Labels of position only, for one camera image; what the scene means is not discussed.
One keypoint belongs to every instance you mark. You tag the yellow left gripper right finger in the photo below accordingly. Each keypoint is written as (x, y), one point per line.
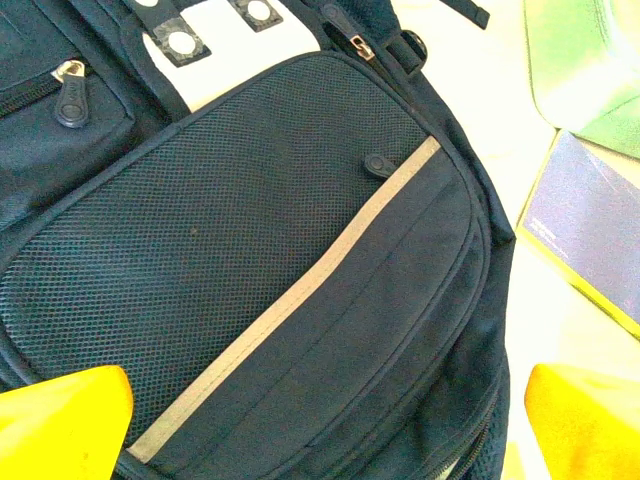
(590, 430)

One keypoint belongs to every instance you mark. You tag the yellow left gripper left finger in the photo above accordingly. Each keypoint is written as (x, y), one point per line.
(55, 430)

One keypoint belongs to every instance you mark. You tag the lavender blue notebook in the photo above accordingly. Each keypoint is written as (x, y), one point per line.
(590, 225)

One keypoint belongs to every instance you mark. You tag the navy blue backpack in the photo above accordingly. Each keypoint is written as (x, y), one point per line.
(250, 250)

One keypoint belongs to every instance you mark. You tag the mint green zippered case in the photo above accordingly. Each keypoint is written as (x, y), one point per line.
(585, 70)

